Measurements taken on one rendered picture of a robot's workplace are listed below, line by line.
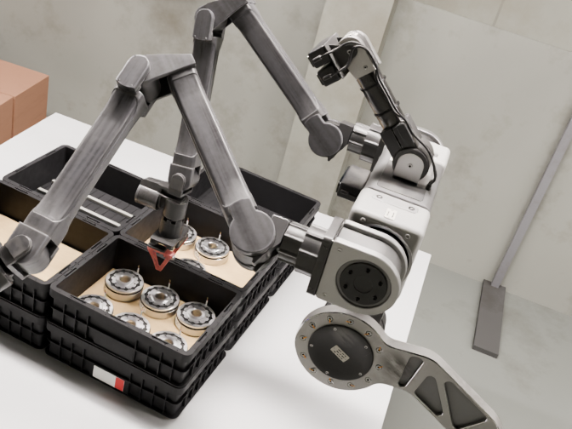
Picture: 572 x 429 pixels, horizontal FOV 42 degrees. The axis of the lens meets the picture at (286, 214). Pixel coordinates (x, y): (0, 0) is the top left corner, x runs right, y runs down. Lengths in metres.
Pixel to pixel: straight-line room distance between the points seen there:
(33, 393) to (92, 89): 2.72
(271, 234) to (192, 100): 0.31
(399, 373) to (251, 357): 0.67
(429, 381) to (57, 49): 3.35
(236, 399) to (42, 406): 0.48
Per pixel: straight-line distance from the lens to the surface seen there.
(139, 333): 1.82
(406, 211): 1.32
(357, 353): 1.58
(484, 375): 3.58
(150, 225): 2.26
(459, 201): 3.97
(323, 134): 1.68
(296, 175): 3.90
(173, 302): 2.02
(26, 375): 2.02
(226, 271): 2.22
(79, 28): 4.37
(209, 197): 2.54
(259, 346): 2.19
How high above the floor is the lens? 2.15
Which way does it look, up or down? 31 degrees down
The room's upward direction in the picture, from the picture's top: 16 degrees clockwise
